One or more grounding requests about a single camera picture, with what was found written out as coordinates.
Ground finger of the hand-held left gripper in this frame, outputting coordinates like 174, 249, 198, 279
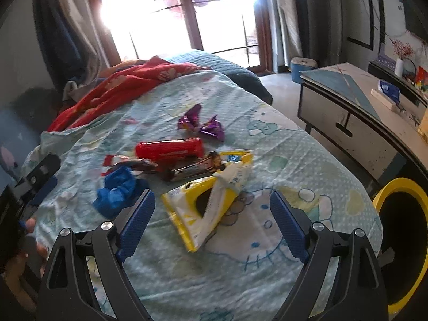
20, 175, 58, 215
15, 154, 62, 191

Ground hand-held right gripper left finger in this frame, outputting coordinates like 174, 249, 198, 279
37, 188, 156, 321

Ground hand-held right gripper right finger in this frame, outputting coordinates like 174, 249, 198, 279
269, 190, 390, 321

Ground blue plastic bag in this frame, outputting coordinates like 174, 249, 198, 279
92, 166, 150, 218

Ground yellow and white snack packet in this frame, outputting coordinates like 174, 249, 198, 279
161, 160, 250, 253

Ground dark brown foil wrapper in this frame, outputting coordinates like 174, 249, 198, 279
110, 159, 160, 175

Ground red and white wrapper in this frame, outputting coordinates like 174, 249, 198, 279
103, 154, 134, 176

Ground small yellow edged packet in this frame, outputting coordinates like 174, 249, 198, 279
219, 149, 255, 175

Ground red snack packet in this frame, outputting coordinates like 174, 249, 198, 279
135, 138, 205, 162

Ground brown snack wrapper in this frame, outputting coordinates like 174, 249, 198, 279
157, 152, 232, 182

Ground yellow rimmed black trash bin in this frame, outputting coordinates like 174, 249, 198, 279
372, 177, 428, 315

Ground purple foil wrapper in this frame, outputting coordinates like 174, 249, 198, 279
199, 114, 226, 142
177, 104, 203, 132

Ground person's left hand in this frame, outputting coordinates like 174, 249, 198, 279
3, 217, 49, 308

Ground light blue cartoon printed blanket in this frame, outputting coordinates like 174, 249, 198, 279
23, 72, 383, 321

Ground grey white cloth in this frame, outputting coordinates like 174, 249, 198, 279
63, 78, 88, 103

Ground red flowered blanket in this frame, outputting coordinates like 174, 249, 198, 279
47, 56, 215, 133

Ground white and blue coffee table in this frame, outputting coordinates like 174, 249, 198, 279
297, 62, 428, 192

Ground dark blue curtain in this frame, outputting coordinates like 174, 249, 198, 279
32, 0, 84, 85
289, 0, 322, 68

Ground beige curtain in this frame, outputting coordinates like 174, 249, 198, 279
55, 0, 112, 74
270, 0, 303, 66

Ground light blue small bin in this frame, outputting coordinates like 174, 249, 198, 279
290, 57, 318, 83

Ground flat white box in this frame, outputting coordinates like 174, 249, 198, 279
370, 88, 406, 112

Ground dark blue quilted cover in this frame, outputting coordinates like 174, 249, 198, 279
165, 49, 274, 105

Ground black and white television cabinet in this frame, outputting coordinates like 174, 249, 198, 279
368, 59, 428, 108

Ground white vase with red flowers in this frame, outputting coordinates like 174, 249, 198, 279
389, 38, 416, 77

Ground red picture card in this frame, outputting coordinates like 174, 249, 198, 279
414, 66, 428, 91

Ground brown framed glass balcony door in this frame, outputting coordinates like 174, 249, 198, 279
83, 0, 272, 71

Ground grey standing air conditioner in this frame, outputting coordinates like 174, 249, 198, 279
318, 0, 345, 63

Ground round black ring ornament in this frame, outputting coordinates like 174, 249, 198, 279
403, 58, 419, 81

